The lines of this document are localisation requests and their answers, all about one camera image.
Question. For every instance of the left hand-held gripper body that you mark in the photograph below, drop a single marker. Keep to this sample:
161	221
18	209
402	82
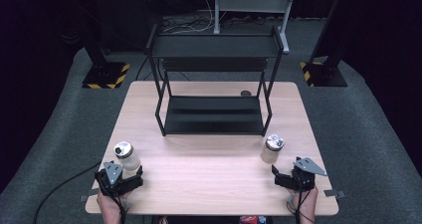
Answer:
112	177

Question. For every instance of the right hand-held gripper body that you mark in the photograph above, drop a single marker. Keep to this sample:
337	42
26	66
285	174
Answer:
303	177

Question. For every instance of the white jar silver lid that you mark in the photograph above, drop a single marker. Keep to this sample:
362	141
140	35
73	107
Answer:
128	157
271	151

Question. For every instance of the black metal two-tier rack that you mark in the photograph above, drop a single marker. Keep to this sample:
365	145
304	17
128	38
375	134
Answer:
212	117

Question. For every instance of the person's right hand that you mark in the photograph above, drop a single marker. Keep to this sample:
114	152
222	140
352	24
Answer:
307	202

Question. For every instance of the person's left hand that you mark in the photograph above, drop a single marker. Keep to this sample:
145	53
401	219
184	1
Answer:
111	205

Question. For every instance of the red and blue item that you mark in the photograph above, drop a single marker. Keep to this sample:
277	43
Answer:
252	220

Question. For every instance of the dark round table grommet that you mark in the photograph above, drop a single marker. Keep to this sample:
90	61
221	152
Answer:
246	93

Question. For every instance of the black stand striped base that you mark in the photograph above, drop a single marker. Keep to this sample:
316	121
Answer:
323	74
106	75

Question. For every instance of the grey metal table bracket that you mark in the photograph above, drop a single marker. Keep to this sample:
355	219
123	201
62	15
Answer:
89	195
334	193

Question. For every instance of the grey metal frame stand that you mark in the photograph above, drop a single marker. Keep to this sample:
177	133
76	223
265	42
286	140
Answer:
253	5

